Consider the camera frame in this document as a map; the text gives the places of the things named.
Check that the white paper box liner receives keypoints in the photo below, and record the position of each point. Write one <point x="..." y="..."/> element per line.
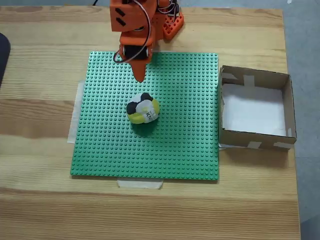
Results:
<point x="250" y="112"/>

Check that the brown cardboard box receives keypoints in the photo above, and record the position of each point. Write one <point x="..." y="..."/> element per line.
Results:
<point x="250" y="142"/>

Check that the masking tape strip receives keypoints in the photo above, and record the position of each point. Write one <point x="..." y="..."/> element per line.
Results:
<point x="75" y="112"/>
<point x="140" y="184"/>

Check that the green studded baseplate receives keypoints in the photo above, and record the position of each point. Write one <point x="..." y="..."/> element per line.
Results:
<point x="112" y="150"/>

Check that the black rounded object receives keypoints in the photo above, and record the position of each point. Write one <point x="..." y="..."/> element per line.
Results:
<point x="3" y="57"/>

